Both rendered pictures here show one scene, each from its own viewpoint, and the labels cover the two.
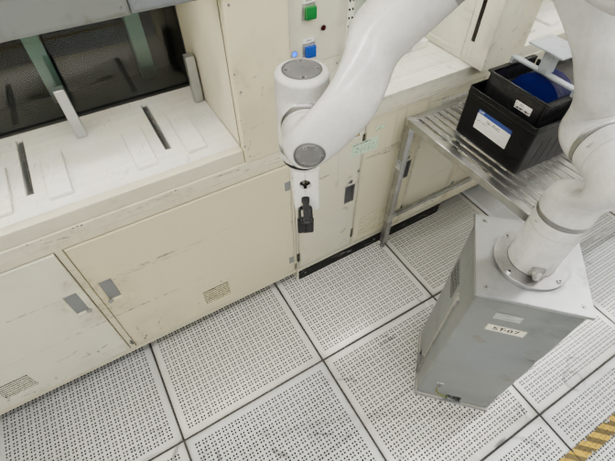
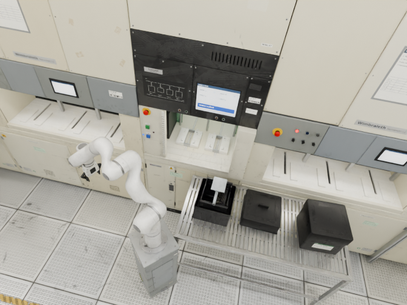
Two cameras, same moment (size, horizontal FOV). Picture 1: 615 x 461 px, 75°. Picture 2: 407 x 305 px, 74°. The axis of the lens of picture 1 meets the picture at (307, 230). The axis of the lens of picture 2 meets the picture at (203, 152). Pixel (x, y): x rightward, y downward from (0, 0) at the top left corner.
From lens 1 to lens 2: 1.67 m
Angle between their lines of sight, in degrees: 25
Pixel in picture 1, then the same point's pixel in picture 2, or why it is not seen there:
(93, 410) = (62, 195)
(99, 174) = (89, 133)
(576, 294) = (149, 258)
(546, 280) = (147, 248)
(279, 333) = (124, 217)
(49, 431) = (49, 191)
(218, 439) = (77, 230)
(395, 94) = (188, 164)
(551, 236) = not seen: hidden behind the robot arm
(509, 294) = (134, 242)
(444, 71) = (215, 167)
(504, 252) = not seen: hidden behind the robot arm
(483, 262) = not seen: hidden behind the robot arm
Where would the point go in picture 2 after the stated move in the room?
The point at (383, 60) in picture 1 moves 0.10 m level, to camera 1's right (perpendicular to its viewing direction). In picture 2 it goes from (85, 155) to (94, 164)
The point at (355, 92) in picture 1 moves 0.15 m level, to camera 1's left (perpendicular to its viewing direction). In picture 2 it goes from (75, 158) to (63, 145)
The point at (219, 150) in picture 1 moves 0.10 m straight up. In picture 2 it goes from (120, 146) to (119, 138)
